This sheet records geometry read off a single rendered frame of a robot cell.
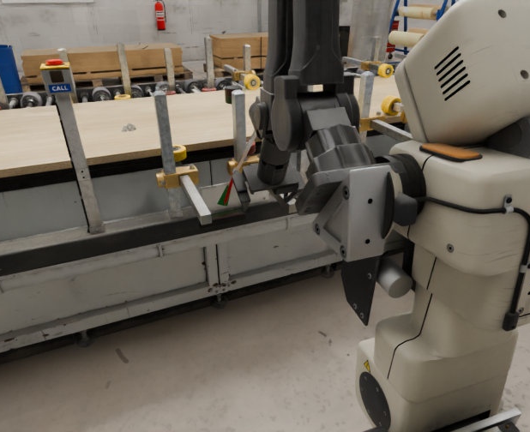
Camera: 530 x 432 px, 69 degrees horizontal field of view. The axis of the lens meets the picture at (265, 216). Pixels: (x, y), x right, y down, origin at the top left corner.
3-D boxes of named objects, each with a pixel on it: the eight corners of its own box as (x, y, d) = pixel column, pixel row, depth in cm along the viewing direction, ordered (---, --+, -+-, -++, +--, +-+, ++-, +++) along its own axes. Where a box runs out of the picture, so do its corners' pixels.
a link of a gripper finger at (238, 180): (229, 199, 85) (231, 169, 77) (260, 193, 87) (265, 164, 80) (237, 223, 81) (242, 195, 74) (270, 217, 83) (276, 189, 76)
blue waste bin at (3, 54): (27, 100, 560) (10, 46, 523) (-20, 105, 541) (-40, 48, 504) (31, 92, 606) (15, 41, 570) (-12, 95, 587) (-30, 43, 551)
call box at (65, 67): (76, 95, 105) (69, 65, 101) (47, 98, 103) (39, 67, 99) (76, 90, 111) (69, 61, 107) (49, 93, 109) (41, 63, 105)
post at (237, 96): (248, 219, 149) (244, 91, 125) (239, 220, 148) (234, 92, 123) (244, 214, 152) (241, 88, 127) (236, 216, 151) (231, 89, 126)
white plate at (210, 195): (268, 200, 147) (269, 176, 142) (201, 213, 139) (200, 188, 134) (268, 200, 148) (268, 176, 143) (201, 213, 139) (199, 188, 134)
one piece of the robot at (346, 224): (384, 256, 46) (392, 165, 42) (347, 264, 45) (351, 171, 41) (344, 225, 55) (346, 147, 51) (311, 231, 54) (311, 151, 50)
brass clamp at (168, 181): (199, 184, 133) (198, 171, 130) (159, 191, 128) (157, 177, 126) (195, 177, 138) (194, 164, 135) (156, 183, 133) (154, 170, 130)
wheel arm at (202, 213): (213, 225, 109) (212, 212, 107) (201, 228, 108) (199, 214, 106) (180, 168, 144) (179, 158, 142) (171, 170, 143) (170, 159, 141)
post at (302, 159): (306, 204, 156) (314, 81, 132) (298, 206, 155) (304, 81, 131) (302, 200, 159) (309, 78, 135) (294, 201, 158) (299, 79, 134)
